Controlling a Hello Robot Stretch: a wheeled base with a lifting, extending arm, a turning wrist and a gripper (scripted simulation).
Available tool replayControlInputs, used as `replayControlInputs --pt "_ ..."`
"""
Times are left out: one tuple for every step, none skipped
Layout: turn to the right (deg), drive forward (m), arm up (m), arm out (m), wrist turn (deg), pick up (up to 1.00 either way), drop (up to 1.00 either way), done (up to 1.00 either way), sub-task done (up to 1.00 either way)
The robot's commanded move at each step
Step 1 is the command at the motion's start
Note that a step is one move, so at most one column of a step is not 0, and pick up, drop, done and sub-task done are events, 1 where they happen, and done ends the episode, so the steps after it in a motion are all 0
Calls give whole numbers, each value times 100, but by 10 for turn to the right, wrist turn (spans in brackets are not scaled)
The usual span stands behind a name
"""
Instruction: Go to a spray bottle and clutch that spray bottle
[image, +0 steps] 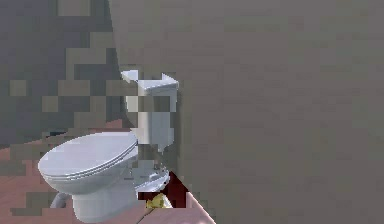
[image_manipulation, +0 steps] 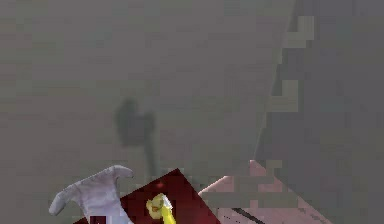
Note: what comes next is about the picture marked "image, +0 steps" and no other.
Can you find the white toilet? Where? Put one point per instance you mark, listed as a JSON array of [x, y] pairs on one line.
[[100, 160]]

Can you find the yellow spray bottle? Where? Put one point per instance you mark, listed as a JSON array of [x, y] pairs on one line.
[[158, 202]]

